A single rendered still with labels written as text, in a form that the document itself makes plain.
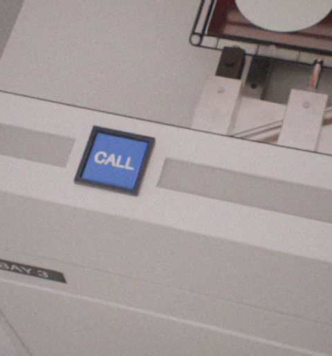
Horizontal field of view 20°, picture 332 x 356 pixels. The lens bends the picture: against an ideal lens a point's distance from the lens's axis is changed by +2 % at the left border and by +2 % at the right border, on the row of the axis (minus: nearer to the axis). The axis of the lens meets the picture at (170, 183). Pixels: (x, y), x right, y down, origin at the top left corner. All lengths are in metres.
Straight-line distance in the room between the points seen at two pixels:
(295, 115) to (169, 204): 0.17
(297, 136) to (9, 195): 0.26
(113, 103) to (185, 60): 0.09
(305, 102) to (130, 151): 0.18
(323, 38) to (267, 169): 0.19
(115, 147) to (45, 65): 0.26
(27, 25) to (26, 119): 0.26
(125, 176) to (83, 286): 0.21
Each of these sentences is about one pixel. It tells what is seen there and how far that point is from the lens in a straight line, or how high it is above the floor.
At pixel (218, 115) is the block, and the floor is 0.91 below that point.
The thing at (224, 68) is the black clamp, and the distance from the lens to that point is 0.88.
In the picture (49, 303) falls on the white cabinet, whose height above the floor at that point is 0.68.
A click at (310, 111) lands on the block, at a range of 0.85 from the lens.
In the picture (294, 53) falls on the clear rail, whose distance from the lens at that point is 0.90.
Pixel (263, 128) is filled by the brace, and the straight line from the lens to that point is 0.86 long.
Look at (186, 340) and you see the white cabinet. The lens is 1.01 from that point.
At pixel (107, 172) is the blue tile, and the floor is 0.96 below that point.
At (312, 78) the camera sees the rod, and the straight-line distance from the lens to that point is 0.88.
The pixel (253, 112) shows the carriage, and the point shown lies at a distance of 0.89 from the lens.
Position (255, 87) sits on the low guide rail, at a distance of 0.94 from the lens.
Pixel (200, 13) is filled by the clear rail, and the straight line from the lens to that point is 0.93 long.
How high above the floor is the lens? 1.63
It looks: 62 degrees down
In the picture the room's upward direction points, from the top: 10 degrees counter-clockwise
